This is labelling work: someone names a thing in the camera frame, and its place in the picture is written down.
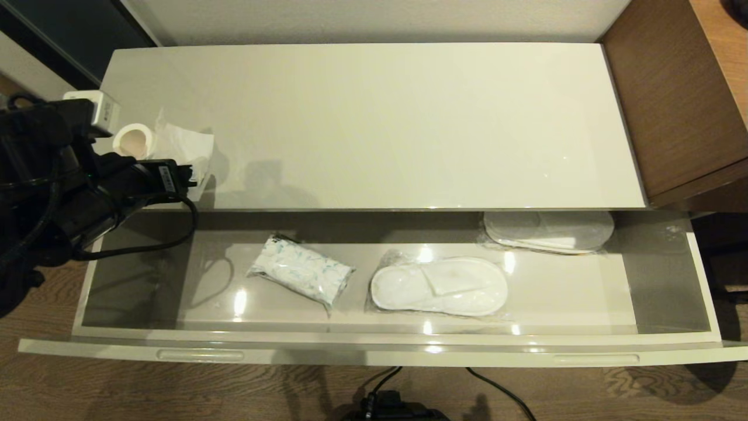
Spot white toilet paper roll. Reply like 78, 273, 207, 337
112, 112, 214, 202

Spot white cabinet drawer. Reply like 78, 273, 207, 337
18, 209, 748, 368

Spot silver black robot base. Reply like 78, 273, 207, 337
342, 391, 451, 421

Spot blue patterned tissue pack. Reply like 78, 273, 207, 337
247, 234, 356, 312

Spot dark door panel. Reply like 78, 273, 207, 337
0, 0, 157, 89

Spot white glossy cabinet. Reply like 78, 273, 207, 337
96, 42, 647, 212

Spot white slippers in plastic bag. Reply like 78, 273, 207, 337
366, 250, 510, 319
482, 210, 615, 256

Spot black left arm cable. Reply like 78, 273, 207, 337
70, 196, 198, 261

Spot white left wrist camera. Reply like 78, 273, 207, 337
63, 91, 121, 137

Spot black power cable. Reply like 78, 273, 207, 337
365, 367, 537, 421

